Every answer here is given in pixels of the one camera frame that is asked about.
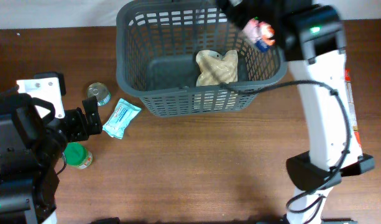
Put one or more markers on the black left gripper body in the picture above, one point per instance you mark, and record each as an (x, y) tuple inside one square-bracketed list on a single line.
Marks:
[(73, 125)]

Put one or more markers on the light green wipes pack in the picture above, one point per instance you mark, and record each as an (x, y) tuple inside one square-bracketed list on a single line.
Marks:
[(123, 114)]

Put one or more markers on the blue tissue pack box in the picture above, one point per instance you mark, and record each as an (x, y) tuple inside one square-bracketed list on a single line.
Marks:
[(259, 34)]

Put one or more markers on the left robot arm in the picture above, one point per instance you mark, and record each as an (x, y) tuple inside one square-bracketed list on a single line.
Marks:
[(32, 140)]

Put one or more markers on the red orange pasta pack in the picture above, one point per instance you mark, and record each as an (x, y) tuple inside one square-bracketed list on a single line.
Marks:
[(351, 106)]

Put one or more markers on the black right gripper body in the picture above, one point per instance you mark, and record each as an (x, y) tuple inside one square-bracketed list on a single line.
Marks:
[(265, 10)]

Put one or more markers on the small tin can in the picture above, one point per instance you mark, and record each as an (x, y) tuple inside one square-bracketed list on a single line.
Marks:
[(100, 91)]

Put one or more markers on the green lid jar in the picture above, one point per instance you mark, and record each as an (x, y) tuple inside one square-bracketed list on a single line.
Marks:
[(78, 156)]

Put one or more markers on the grey plastic basket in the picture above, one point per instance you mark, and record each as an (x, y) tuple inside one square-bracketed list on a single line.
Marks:
[(156, 47)]

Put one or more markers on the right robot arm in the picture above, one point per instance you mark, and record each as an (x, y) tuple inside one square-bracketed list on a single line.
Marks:
[(313, 40)]

